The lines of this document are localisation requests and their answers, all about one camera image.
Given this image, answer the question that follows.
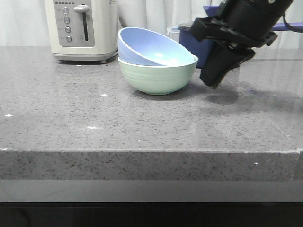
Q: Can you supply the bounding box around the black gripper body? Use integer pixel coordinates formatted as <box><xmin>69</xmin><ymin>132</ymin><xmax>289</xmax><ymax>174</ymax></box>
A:
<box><xmin>190</xmin><ymin>0</ymin><xmax>293</xmax><ymax>47</ymax></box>

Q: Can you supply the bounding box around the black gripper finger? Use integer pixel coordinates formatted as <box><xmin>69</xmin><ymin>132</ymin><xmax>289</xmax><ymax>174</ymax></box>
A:
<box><xmin>199</xmin><ymin>44</ymin><xmax>255</xmax><ymax>88</ymax></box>

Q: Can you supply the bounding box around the green plastic bowl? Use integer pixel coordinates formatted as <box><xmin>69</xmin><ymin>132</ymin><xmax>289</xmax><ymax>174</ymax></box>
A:
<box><xmin>118</xmin><ymin>55</ymin><xmax>198</xmax><ymax>96</ymax></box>

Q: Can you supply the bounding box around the blue plastic bowl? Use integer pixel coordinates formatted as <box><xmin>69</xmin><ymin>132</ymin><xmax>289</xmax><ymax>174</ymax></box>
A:
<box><xmin>118</xmin><ymin>27</ymin><xmax>194</xmax><ymax>67</ymax></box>

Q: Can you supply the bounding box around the blue saucepan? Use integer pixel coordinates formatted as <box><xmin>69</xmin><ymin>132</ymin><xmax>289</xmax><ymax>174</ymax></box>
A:
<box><xmin>179</xmin><ymin>22</ymin><xmax>303</xmax><ymax>68</ymax></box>

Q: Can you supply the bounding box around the clear plastic container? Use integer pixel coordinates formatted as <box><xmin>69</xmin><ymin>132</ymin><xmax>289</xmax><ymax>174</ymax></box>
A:
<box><xmin>166</xmin><ymin>26</ymin><xmax>179</xmax><ymax>43</ymax></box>

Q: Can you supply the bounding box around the cream toaster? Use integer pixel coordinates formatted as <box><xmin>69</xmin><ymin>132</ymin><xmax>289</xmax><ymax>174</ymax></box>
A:
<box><xmin>45</xmin><ymin>0</ymin><xmax>119</xmax><ymax>62</ymax></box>

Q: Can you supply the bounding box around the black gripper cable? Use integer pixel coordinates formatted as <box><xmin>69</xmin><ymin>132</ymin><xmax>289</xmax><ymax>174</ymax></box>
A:
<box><xmin>281</xmin><ymin>11</ymin><xmax>303</xmax><ymax>34</ymax></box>

